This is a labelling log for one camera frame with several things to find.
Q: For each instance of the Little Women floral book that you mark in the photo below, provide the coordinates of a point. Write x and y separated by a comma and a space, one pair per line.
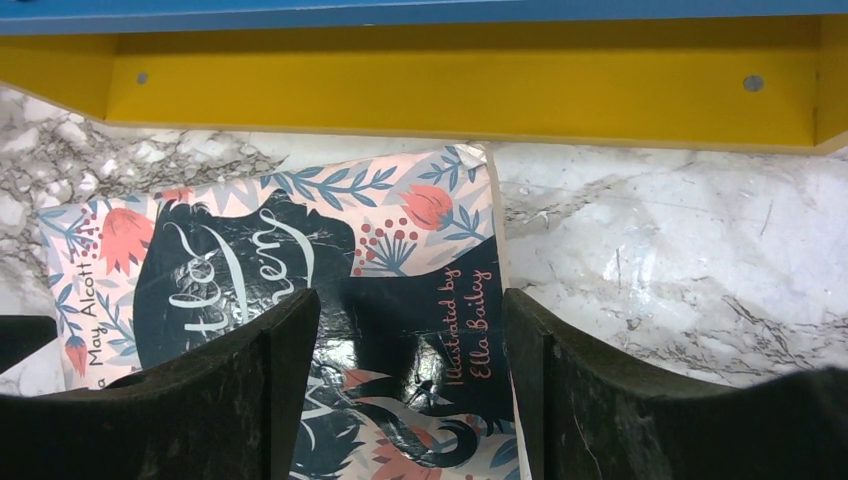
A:
409, 379

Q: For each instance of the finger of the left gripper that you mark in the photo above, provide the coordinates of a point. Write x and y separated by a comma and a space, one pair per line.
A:
23, 335

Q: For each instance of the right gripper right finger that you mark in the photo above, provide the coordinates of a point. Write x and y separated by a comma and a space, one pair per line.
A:
591, 411

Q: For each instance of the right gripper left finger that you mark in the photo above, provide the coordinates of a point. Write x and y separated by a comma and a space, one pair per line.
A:
229, 409

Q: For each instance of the colourful wooden bookshelf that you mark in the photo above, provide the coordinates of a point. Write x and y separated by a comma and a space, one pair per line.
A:
728, 75

